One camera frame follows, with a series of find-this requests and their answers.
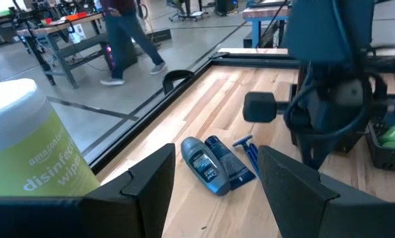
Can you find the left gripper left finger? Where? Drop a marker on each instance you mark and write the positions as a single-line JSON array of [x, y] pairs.
[[84, 218]]

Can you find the person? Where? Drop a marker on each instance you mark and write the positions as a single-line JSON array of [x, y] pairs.
[[127, 33]]

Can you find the black aluminium table frame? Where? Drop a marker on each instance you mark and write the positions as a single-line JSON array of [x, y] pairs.
[[250, 62]]

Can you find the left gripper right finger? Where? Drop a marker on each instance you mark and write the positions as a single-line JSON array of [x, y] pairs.
[[316, 211]]

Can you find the wooden table with blue legs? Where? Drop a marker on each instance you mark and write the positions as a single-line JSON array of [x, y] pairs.
[[263, 13]]

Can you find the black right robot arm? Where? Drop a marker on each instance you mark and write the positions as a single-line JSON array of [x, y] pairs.
[[329, 29]]

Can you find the green disinfecting wipes canister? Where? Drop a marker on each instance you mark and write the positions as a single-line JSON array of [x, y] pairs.
[[35, 148]]

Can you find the rolling chair base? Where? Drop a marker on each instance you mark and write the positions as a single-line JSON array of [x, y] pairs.
[[184, 10]]

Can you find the grey workbench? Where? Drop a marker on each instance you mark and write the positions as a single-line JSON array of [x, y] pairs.
[[74, 46]]

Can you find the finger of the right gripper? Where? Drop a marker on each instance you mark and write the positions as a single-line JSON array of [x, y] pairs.
[[313, 152]]

